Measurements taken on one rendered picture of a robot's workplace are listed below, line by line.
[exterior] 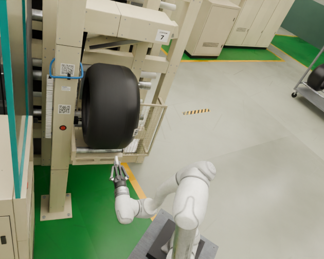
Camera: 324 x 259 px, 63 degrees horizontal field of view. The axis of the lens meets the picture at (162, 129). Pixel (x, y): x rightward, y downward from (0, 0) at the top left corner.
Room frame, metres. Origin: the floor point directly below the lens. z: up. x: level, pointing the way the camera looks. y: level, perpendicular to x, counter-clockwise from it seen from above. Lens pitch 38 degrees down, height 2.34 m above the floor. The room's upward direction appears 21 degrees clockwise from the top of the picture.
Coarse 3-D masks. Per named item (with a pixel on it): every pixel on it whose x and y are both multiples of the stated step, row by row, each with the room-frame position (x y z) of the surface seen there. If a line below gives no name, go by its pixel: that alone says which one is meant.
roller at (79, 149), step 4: (76, 148) 1.28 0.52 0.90; (80, 148) 1.28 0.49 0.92; (84, 148) 1.29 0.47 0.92; (88, 148) 1.31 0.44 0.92; (76, 152) 1.26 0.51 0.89; (80, 152) 1.26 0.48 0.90; (84, 152) 1.28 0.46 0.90; (88, 152) 1.29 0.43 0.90; (92, 152) 1.31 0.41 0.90; (96, 152) 1.32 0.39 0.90; (100, 152) 1.34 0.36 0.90; (104, 152) 1.35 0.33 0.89; (108, 152) 1.37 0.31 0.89; (112, 152) 1.38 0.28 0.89; (116, 152) 1.40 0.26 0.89; (120, 152) 1.42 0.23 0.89
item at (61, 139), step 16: (64, 0) 1.25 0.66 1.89; (80, 0) 1.29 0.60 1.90; (64, 16) 1.25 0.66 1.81; (80, 16) 1.29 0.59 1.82; (64, 32) 1.25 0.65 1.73; (80, 32) 1.29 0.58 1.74; (64, 48) 1.26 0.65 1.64; (80, 48) 1.30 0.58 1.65; (64, 80) 1.26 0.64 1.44; (64, 96) 1.27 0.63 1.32; (64, 144) 1.28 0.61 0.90; (64, 160) 1.28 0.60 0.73; (64, 176) 1.29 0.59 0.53; (64, 192) 1.29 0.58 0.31
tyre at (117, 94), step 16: (96, 64) 1.51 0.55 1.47; (112, 64) 1.61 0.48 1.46; (96, 80) 1.36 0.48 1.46; (112, 80) 1.39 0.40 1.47; (128, 80) 1.46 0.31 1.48; (96, 96) 1.28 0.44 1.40; (112, 96) 1.31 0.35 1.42; (128, 96) 1.36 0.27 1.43; (96, 112) 1.22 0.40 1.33; (112, 112) 1.25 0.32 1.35; (128, 112) 1.31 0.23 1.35; (96, 128) 1.19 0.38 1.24; (112, 128) 1.23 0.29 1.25; (128, 128) 1.28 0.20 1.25; (96, 144) 1.20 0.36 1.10; (112, 144) 1.25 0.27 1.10; (128, 144) 1.32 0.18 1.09
